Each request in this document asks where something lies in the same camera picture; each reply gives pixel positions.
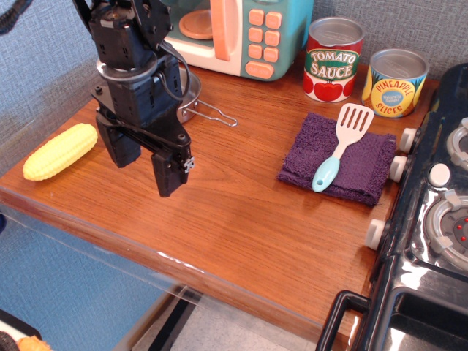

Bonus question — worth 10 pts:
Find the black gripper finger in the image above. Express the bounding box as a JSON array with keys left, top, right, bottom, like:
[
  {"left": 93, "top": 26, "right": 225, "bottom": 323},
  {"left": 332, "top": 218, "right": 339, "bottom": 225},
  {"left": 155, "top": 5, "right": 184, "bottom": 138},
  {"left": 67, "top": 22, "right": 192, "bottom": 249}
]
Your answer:
[
  {"left": 96, "top": 116, "right": 141, "bottom": 168},
  {"left": 151, "top": 150, "right": 192, "bottom": 197}
]

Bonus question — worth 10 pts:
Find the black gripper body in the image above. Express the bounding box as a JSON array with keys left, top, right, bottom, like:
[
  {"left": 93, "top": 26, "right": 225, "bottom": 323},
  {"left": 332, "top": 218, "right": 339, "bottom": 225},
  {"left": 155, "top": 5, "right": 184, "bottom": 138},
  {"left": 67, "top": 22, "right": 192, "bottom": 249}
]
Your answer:
[{"left": 93, "top": 54, "right": 192, "bottom": 156}]

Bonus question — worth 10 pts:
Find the stainless steel sauce pan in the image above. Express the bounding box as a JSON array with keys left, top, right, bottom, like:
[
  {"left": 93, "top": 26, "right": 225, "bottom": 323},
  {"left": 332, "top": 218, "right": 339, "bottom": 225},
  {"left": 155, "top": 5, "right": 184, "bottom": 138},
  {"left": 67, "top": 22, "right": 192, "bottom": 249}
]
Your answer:
[{"left": 177, "top": 67, "right": 238, "bottom": 127}]

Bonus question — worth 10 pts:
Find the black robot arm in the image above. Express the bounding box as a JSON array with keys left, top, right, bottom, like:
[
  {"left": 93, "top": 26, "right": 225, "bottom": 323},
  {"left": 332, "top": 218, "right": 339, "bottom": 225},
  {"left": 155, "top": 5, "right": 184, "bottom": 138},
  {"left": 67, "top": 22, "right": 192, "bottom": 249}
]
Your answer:
[{"left": 74, "top": 1, "right": 194, "bottom": 197}]

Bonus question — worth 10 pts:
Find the tomato sauce can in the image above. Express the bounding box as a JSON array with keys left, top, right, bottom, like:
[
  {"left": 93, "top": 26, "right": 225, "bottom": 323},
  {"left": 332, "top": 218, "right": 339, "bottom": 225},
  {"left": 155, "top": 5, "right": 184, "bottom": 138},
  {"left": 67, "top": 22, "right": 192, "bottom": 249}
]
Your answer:
[{"left": 303, "top": 17, "right": 365, "bottom": 102}]

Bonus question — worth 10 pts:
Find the yellow toy corn cob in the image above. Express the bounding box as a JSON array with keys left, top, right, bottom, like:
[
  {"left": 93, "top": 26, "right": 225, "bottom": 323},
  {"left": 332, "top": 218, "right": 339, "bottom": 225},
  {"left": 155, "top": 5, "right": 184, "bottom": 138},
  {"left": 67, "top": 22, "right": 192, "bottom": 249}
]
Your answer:
[{"left": 23, "top": 123, "right": 98, "bottom": 181}]

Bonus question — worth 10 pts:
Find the teal toy microwave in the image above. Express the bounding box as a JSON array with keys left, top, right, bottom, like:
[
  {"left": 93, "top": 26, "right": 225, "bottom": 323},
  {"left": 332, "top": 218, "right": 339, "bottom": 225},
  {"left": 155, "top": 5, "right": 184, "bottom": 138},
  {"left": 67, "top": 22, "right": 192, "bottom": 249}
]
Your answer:
[{"left": 166, "top": 1, "right": 314, "bottom": 81}]

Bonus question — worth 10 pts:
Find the purple folded towel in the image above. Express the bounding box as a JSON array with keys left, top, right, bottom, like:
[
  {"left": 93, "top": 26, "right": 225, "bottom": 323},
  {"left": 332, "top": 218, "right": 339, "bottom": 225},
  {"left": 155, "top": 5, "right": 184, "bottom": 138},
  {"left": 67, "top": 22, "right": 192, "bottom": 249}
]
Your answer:
[{"left": 277, "top": 113, "right": 396, "bottom": 207}]

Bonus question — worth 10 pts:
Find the orange fuzzy object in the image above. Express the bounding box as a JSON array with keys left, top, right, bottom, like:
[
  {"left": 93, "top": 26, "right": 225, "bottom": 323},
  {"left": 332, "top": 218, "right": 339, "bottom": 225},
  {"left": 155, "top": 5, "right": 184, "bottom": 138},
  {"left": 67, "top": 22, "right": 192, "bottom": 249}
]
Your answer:
[{"left": 1, "top": 331, "right": 52, "bottom": 351}]

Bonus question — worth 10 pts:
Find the pineapple slices can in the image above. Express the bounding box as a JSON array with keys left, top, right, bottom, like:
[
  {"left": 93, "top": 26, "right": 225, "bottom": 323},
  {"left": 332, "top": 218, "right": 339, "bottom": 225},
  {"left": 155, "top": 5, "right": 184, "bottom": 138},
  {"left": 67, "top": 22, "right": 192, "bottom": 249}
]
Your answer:
[{"left": 361, "top": 48, "right": 429, "bottom": 118}]

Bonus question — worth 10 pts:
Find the black toy stove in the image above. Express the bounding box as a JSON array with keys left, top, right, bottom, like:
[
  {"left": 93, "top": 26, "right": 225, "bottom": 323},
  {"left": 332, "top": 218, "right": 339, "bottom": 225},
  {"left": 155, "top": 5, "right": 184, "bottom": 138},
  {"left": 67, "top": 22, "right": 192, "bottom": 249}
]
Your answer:
[{"left": 317, "top": 64, "right": 467, "bottom": 350}]

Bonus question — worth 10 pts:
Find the black cable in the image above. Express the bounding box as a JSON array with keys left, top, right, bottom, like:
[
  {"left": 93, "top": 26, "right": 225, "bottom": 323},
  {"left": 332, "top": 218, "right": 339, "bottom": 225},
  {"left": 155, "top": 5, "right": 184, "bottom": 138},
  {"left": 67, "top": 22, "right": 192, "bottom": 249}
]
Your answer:
[{"left": 0, "top": 0, "right": 34, "bottom": 37}]

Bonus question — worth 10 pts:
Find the white spatula teal handle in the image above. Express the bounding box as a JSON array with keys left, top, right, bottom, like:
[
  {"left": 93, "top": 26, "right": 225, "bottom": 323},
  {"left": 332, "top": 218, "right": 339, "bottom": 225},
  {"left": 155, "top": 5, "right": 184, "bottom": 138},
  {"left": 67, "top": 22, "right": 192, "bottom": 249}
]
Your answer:
[{"left": 312, "top": 103, "right": 374, "bottom": 192}]

